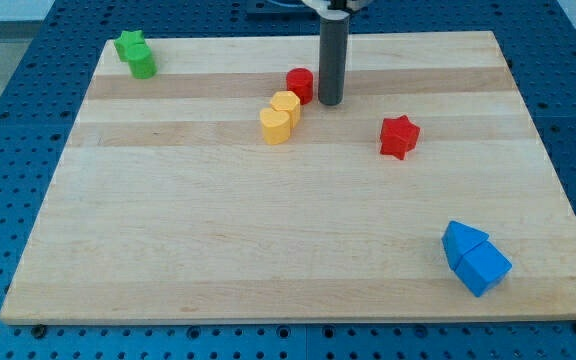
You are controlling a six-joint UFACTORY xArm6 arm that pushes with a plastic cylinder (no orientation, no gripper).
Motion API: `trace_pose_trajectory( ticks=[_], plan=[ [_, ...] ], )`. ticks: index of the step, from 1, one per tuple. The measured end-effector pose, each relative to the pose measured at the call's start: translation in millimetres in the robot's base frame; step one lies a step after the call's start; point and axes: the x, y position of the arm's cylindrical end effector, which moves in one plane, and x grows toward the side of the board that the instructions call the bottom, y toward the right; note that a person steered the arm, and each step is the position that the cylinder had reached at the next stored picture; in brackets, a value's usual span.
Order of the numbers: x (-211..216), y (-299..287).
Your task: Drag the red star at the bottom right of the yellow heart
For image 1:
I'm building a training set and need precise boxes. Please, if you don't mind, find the yellow hexagon block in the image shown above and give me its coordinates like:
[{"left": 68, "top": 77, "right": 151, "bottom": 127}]
[{"left": 270, "top": 91, "right": 301, "bottom": 128}]

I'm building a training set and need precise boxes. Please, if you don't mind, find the green cylinder block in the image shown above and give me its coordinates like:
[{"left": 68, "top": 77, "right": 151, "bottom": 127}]
[{"left": 126, "top": 43, "right": 157, "bottom": 79}]

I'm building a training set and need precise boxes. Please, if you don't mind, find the yellow heart block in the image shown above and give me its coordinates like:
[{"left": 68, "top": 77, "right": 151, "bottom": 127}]
[{"left": 259, "top": 108, "right": 292, "bottom": 145}]

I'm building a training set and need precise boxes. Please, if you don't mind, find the red cylinder block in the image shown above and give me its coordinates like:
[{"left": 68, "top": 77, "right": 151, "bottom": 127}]
[{"left": 285, "top": 68, "right": 314, "bottom": 105}]

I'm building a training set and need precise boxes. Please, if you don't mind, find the red star block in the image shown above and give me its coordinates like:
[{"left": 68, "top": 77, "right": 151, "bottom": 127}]
[{"left": 379, "top": 115, "right": 421, "bottom": 160}]

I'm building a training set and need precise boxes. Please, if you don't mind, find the blue cube block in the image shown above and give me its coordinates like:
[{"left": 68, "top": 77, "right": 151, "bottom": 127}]
[{"left": 455, "top": 241, "right": 512, "bottom": 297}]

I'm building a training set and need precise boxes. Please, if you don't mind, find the wooden board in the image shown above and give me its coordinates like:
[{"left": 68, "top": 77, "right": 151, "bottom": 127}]
[{"left": 0, "top": 31, "right": 576, "bottom": 325}]

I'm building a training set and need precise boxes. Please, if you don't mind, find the green star block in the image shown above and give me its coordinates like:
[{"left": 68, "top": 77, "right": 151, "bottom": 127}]
[{"left": 113, "top": 30, "right": 146, "bottom": 62}]

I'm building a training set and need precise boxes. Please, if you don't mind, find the blue triangle block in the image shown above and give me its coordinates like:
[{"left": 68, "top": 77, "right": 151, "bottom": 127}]
[{"left": 441, "top": 220, "right": 489, "bottom": 270}]

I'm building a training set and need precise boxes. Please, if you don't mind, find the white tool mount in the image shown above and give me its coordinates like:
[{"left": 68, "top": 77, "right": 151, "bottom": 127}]
[{"left": 302, "top": 0, "right": 368, "bottom": 20}]

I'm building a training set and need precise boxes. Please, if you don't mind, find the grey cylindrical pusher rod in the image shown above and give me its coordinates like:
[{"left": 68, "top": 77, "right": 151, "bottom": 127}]
[{"left": 318, "top": 14, "right": 350, "bottom": 106}]

